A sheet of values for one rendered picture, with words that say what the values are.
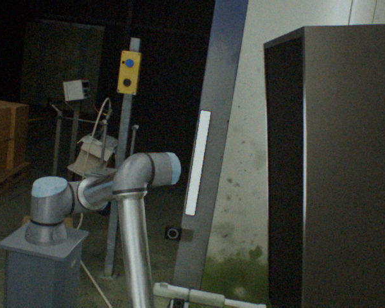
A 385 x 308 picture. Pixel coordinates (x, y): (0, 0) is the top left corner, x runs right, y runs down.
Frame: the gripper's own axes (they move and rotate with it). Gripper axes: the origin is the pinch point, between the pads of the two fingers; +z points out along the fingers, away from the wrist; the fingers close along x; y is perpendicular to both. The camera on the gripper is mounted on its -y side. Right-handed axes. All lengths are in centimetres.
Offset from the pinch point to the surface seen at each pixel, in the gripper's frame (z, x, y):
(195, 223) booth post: 73, 0, -1
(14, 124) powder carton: 255, -220, 1
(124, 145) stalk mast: 97, -53, -37
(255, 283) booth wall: 70, 42, 32
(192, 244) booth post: 72, 0, 12
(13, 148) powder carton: 255, -221, 29
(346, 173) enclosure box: -32, 46, -75
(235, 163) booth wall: 77, 19, -41
